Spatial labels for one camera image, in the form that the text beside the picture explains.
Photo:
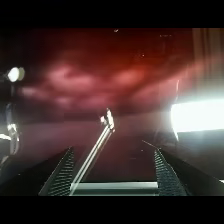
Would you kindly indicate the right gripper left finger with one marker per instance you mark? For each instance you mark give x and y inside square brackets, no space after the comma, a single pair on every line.
[61,176]

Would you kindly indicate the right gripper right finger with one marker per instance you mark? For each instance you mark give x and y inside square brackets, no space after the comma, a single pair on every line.
[168,180]

